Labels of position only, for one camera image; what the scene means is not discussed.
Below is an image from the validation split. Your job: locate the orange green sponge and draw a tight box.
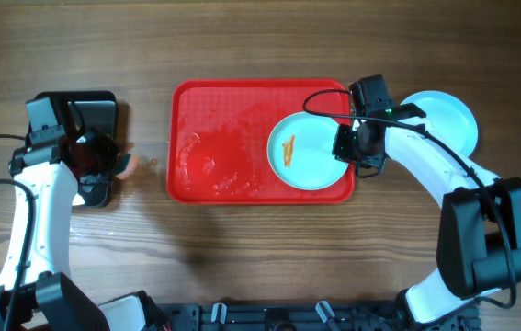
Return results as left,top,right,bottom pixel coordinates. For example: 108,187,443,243
113,154,139,180

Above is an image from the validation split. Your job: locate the light blue plate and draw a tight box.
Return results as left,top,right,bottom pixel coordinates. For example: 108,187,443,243
266,112,348,191
401,90,479,157

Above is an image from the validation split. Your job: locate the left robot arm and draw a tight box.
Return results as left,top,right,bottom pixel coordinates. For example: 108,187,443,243
0,91,169,330

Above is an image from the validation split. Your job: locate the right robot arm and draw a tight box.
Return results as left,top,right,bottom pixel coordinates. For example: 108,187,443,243
333,75,521,329

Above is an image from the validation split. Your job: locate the red plastic tray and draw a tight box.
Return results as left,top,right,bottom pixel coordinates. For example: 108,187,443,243
166,78,355,205

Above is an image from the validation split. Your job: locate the black water basin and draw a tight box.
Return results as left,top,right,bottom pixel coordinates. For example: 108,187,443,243
11,91,119,207

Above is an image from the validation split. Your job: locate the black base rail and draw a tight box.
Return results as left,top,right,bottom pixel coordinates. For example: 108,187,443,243
159,301,481,331

